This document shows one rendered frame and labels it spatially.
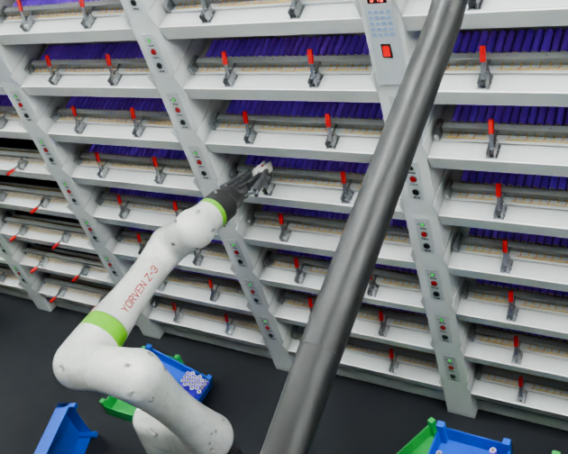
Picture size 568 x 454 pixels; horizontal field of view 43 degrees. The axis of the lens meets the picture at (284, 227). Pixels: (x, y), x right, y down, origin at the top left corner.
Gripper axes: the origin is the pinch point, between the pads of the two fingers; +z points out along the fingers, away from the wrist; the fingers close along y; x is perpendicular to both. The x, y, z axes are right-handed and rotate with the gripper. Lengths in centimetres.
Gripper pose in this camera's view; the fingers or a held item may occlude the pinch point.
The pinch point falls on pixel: (262, 170)
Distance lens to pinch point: 216.3
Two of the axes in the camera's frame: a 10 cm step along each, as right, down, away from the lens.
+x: -1.9, -8.6, -4.8
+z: 5.0, -5.0, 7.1
